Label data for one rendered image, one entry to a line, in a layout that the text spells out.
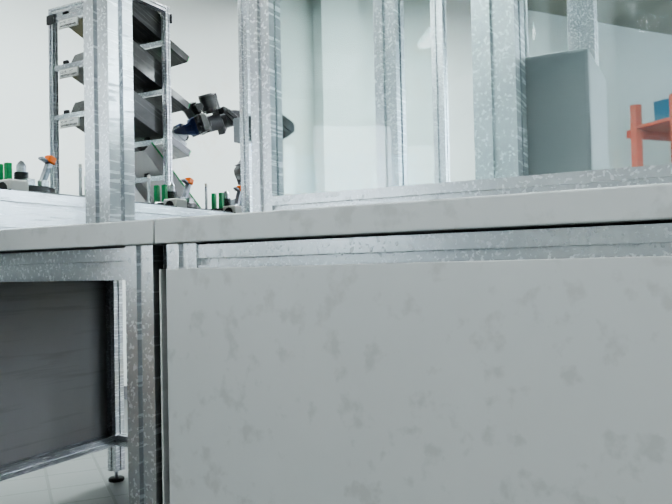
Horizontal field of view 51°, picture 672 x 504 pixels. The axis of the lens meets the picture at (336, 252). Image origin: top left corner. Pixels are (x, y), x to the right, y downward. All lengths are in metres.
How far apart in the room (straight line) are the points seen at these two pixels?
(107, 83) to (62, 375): 1.88
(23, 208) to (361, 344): 0.92
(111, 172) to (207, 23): 4.21
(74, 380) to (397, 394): 2.18
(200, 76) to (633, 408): 4.57
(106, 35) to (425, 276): 0.56
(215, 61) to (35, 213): 3.69
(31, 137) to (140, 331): 3.92
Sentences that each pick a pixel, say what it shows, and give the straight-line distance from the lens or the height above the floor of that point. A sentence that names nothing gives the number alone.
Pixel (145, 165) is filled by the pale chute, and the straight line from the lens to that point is 2.38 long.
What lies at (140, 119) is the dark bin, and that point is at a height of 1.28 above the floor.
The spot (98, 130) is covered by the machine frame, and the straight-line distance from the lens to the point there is 1.01.
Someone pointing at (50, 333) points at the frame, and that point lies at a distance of 2.72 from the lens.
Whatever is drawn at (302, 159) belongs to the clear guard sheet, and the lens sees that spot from 0.90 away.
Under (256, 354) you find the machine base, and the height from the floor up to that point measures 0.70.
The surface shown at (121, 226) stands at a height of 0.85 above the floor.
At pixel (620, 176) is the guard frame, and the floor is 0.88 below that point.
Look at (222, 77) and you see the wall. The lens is 5.08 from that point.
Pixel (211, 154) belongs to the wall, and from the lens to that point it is 4.94.
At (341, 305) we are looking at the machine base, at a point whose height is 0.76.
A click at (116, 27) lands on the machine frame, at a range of 1.03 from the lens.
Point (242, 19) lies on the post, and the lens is 2.12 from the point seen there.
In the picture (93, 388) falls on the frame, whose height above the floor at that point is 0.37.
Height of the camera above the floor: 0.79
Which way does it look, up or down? 1 degrees up
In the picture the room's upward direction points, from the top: 1 degrees counter-clockwise
